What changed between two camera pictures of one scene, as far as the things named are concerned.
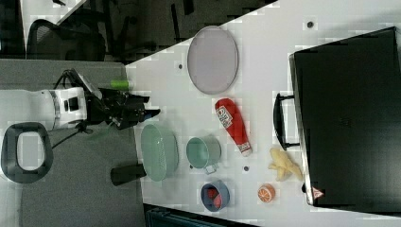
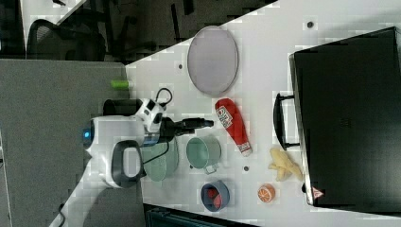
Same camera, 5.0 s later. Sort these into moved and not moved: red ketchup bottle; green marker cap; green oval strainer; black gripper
Moved: black gripper
Not moved: green oval strainer; red ketchup bottle; green marker cap
